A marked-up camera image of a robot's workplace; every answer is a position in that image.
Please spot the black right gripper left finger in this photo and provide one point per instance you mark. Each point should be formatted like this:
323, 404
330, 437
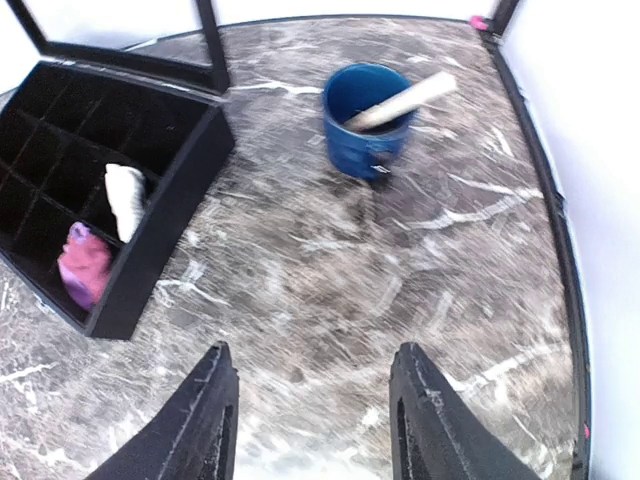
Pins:
194, 434

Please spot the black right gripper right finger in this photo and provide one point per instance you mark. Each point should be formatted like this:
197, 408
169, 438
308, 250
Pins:
434, 435

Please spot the maroon purple striped sock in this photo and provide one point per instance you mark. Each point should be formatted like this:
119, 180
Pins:
84, 266

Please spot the beige brown striped sock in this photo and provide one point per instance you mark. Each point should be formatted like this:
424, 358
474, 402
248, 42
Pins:
125, 190

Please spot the dark blue mug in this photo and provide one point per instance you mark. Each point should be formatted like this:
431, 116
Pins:
361, 143

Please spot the wooden stick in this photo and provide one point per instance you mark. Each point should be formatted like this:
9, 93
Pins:
410, 99

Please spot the black display case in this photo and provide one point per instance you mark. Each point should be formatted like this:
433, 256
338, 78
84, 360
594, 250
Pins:
108, 146

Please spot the small pink object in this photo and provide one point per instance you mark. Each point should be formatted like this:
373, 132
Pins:
480, 23

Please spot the black right corner post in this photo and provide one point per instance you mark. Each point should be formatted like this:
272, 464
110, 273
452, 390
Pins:
502, 16

